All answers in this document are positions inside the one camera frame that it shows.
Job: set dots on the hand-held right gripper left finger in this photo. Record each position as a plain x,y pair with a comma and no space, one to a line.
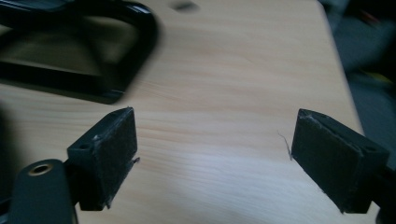
102,161

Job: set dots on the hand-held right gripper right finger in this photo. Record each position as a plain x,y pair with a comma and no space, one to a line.
333,161

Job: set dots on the red and black shoe rack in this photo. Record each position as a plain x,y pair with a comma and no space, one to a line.
143,40

